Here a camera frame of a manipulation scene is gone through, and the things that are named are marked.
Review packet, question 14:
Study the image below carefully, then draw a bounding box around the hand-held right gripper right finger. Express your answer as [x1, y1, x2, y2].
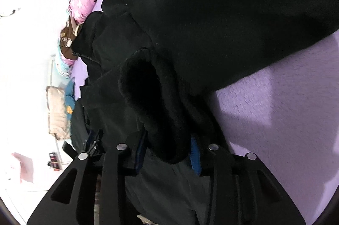
[189, 135, 315, 225]

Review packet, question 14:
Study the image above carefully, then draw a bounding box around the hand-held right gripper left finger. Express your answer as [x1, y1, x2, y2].
[26, 131, 149, 225]

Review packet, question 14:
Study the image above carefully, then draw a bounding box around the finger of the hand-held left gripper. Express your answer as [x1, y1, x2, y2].
[83, 129, 104, 155]

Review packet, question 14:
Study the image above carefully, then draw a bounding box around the black hooded fleece garment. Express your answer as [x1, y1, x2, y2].
[70, 0, 339, 164]

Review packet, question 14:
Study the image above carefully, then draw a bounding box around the black and red device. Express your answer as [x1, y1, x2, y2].
[47, 152, 59, 167]

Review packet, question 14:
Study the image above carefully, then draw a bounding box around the beige pillow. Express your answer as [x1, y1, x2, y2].
[46, 85, 71, 141]

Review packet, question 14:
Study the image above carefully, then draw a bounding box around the grey cloth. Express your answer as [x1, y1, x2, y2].
[124, 153, 212, 225]

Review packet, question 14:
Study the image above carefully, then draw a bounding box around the blue printed cloth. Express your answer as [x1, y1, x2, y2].
[64, 79, 80, 122]

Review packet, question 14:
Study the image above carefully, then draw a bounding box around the pink paper sheet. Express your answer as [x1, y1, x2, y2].
[11, 152, 35, 184]

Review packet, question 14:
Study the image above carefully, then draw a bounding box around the brown and teal pillow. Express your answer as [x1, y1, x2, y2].
[59, 16, 85, 60]

